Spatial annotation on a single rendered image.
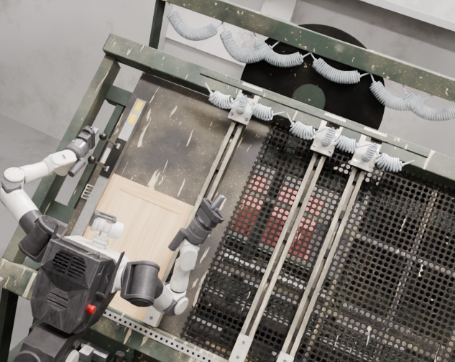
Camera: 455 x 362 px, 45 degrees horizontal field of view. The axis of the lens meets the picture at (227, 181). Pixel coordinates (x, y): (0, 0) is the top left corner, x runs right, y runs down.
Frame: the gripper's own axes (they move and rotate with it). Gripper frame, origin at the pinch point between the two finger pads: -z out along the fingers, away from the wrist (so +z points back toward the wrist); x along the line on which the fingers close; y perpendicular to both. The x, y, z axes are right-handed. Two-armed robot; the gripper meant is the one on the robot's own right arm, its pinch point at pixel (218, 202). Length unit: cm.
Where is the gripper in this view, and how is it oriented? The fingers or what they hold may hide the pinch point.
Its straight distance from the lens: 210.2
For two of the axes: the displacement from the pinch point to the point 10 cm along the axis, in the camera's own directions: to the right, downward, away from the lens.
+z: -5.4, 7.7, 3.4
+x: -5.3, -6.3, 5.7
